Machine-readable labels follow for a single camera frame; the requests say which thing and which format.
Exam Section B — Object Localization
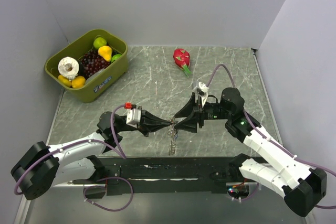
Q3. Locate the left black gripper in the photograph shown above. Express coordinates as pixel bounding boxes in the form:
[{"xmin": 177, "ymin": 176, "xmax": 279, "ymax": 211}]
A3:
[{"xmin": 117, "ymin": 105, "xmax": 172, "ymax": 137}]

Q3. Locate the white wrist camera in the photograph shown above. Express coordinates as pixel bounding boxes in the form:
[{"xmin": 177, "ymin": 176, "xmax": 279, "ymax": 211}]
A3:
[
  {"xmin": 192, "ymin": 81, "xmax": 209, "ymax": 107},
  {"xmin": 124, "ymin": 102, "xmax": 142, "ymax": 125}
]

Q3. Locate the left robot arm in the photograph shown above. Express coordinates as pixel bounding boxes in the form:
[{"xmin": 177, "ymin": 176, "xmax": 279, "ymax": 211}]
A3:
[{"xmin": 11, "ymin": 108, "xmax": 172, "ymax": 200}]

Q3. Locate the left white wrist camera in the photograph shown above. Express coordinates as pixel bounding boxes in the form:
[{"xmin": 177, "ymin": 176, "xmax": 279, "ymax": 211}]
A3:
[{"xmin": 124, "ymin": 102, "xmax": 142, "ymax": 125}]

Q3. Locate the small green lime toy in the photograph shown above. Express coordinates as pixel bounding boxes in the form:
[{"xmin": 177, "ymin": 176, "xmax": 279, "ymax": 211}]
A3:
[{"xmin": 111, "ymin": 54, "xmax": 122, "ymax": 63}]

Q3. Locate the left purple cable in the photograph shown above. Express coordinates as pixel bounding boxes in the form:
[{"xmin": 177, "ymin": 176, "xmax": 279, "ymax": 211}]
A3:
[{"xmin": 13, "ymin": 104, "xmax": 134, "ymax": 211}]

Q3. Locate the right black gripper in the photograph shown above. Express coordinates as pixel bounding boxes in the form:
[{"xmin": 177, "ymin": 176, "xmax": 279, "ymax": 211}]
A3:
[{"xmin": 174, "ymin": 91, "xmax": 232, "ymax": 133}]

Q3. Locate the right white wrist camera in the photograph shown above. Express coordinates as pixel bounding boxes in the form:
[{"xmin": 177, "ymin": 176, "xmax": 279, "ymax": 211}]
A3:
[{"xmin": 192, "ymin": 81, "xmax": 209, "ymax": 107}]

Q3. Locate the purple grapes toy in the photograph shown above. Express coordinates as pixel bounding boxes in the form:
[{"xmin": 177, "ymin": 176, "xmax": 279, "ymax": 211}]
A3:
[{"xmin": 79, "ymin": 50, "xmax": 110, "ymax": 79}]

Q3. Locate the purple cable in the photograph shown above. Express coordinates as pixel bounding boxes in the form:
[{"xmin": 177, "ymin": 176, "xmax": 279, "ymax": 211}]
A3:
[
  {"xmin": 13, "ymin": 104, "xmax": 134, "ymax": 211},
  {"xmin": 207, "ymin": 64, "xmax": 336, "ymax": 210}
]

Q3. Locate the olive green plastic bin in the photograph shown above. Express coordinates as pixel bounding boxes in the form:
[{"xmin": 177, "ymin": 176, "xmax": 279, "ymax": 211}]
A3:
[{"xmin": 45, "ymin": 29, "xmax": 128, "ymax": 103}]

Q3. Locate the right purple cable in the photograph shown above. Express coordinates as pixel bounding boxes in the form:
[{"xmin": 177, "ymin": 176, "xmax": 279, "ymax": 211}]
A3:
[{"xmin": 207, "ymin": 64, "xmax": 336, "ymax": 210}]

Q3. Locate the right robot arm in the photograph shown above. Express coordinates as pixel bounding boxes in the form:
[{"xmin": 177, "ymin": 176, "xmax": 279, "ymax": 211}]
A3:
[{"xmin": 175, "ymin": 88, "xmax": 327, "ymax": 217}]

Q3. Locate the white tape roll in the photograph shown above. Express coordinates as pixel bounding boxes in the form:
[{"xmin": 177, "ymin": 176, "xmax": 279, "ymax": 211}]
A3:
[{"xmin": 58, "ymin": 57, "xmax": 79, "ymax": 81}]

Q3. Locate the yellow pear toy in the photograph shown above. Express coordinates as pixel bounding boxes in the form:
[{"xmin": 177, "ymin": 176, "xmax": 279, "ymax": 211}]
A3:
[{"xmin": 98, "ymin": 46, "xmax": 113, "ymax": 62}]

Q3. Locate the green apple toy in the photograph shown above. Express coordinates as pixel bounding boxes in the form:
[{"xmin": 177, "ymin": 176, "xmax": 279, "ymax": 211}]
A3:
[{"xmin": 93, "ymin": 37, "xmax": 107, "ymax": 49}]

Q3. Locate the yellow lemon toy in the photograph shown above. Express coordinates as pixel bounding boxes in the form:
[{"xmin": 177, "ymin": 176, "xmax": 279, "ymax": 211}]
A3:
[
  {"xmin": 71, "ymin": 76, "xmax": 86, "ymax": 89},
  {"xmin": 57, "ymin": 74, "xmax": 71, "ymax": 88}
]

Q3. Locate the metal key organizer disc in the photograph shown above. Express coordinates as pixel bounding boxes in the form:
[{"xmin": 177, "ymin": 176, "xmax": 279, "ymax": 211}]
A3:
[{"xmin": 167, "ymin": 116, "xmax": 178, "ymax": 156}]

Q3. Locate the red dragon fruit toy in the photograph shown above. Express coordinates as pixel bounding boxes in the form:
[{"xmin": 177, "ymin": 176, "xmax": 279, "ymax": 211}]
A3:
[{"xmin": 173, "ymin": 48, "xmax": 192, "ymax": 77}]

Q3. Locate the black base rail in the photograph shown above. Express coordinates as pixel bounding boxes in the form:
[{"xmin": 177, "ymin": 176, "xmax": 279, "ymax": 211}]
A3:
[{"xmin": 70, "ymin": 155, "xmax": 274, "ymax": 198}]

